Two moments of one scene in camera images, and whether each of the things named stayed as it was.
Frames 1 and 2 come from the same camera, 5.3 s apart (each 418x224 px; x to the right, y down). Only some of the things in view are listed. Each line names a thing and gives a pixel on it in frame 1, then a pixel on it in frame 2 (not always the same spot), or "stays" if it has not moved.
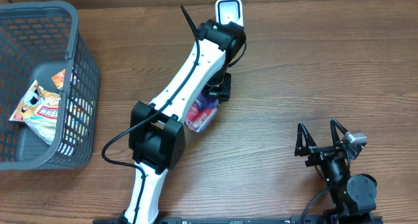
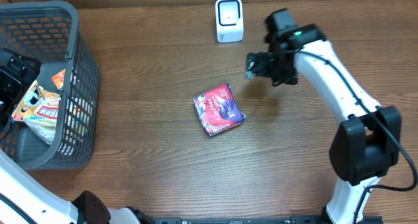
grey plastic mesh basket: (36, 40) stays
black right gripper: (319, 153) -> (289, 76)
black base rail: (237, 219) stays
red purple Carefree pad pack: (202, 112) -> (218, 109)
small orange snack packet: (59, 78) stays
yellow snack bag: (38, 110) stays
